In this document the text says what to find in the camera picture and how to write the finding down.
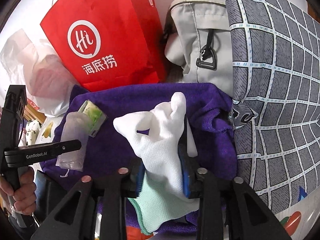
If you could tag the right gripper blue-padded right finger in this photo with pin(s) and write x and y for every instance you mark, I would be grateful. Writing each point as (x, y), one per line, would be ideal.
(227, 202)

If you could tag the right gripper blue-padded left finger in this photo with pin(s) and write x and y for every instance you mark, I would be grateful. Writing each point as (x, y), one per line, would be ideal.
(75, 216)

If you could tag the white and mint glove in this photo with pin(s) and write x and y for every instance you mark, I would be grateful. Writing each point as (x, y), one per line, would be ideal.
(153, 135)

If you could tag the clear fruit-print pouch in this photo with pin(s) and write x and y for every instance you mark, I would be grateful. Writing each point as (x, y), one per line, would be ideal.
(75, 134)

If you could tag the green tissue pack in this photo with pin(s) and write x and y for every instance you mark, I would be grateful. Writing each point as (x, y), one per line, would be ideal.
(96, 115)

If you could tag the person's left hand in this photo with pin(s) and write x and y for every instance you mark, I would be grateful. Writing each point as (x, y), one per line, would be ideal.
(24, 197)

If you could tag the wooden bed headboard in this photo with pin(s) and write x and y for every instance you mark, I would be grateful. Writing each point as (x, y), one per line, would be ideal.
(31, 114)

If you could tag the purple towel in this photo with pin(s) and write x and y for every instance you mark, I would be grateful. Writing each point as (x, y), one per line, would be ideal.
(207, 111)

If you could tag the white Miniso plastic bag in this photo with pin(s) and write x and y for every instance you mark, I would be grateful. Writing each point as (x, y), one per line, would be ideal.
(37, 66)

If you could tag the grey canvas bag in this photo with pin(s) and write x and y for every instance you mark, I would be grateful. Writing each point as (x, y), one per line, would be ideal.
(199, 43)

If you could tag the red paper shopping bag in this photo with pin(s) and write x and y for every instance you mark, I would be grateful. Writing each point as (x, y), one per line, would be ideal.
(107, 43)

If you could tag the grey checked cushion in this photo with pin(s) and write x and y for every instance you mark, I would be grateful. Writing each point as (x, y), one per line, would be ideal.
(275, 112)

